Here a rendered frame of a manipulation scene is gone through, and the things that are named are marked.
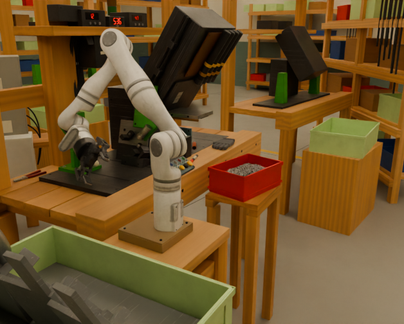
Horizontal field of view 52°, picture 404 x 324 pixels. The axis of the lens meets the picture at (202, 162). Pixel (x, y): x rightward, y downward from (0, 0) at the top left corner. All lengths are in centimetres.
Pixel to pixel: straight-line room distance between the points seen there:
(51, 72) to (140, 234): 98
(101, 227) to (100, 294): 36
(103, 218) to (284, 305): 142
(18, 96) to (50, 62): 21
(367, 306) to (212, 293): 178
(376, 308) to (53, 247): 193
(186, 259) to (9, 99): 112
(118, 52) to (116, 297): 78
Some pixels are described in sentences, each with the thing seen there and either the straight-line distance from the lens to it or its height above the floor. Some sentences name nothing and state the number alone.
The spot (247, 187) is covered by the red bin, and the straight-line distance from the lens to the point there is 184.
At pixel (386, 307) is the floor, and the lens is 274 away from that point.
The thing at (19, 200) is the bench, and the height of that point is 88.
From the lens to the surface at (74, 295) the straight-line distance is 70.
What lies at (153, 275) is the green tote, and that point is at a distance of 111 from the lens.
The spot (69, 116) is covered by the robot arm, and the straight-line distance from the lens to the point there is 149.
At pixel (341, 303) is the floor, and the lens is 269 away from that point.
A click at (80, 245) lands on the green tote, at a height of 93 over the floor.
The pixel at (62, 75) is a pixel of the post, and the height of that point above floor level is 132.
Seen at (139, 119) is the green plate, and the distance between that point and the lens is 205.
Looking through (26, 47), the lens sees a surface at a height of 118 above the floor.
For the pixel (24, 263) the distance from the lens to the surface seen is 82.
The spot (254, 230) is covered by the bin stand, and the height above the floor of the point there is 67.
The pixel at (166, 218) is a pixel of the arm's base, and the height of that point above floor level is 93.
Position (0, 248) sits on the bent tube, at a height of 107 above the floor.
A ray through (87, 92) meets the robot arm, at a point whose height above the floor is 132.
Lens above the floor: 152
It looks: 18 degrees down
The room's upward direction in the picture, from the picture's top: straight up
